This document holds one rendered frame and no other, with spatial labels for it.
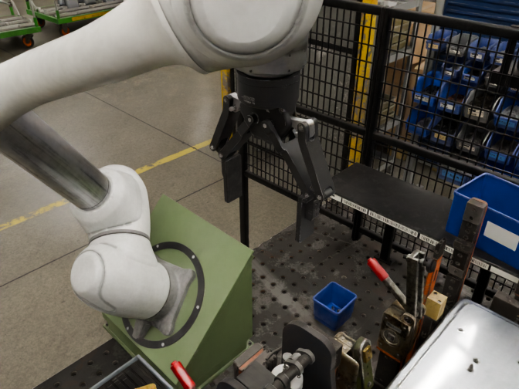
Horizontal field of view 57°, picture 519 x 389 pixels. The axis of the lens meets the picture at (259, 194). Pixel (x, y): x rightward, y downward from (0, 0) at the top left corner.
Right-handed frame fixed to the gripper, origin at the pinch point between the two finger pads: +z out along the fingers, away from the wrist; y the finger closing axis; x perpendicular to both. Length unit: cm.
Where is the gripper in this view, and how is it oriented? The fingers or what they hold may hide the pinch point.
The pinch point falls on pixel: (266, 210)
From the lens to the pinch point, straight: 67.0
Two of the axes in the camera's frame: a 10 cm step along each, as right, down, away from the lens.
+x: 6.9, -3.9, 6.1
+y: 7.3, 3.7, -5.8
